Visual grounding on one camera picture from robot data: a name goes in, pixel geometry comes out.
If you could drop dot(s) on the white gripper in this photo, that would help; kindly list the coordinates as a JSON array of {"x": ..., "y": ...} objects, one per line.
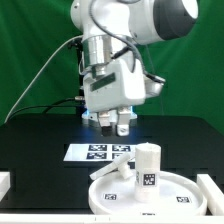
[{"x": 118, "y": 88}]

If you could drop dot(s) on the white table base plate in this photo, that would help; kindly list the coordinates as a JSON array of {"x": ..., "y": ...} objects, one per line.
[{"x": 120, "y": 163}]

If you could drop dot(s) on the white round table top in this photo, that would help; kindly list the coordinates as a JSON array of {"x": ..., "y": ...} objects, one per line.
[{"x": 174, "y": 195}]

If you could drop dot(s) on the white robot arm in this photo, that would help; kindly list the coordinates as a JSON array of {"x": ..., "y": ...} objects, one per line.
[{"x": 113, "y": 29}]

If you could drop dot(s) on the white marker sheet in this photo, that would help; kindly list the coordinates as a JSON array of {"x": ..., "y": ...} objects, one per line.
[{"x": 95, "y": 152}]

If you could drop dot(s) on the green backdrop curtain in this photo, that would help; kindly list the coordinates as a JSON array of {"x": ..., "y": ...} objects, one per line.
[{"x": 31, "y": 30}]

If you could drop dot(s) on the white left fence block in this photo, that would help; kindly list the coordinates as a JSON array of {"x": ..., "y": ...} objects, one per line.
[{"x": 4, "y": 184}]

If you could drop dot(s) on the white fence block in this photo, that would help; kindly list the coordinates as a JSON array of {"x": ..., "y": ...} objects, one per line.
[
  {"x": 4, "y": 184},
  {"x": 213, "y": 194}
]

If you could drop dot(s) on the white right fence block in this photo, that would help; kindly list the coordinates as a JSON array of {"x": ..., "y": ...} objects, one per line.
[{"x": 213, "y": 194}]

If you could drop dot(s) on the black camera stand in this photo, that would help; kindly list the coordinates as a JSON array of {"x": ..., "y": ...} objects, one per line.
[{"x": 81, "y": 108}]

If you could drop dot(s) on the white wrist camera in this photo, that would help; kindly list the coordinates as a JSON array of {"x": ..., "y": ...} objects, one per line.
[{"x": 153, "y": 85}]

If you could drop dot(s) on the white front rail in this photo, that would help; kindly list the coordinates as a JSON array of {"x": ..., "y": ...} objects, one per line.
[{"x": 99, "y": 219}]

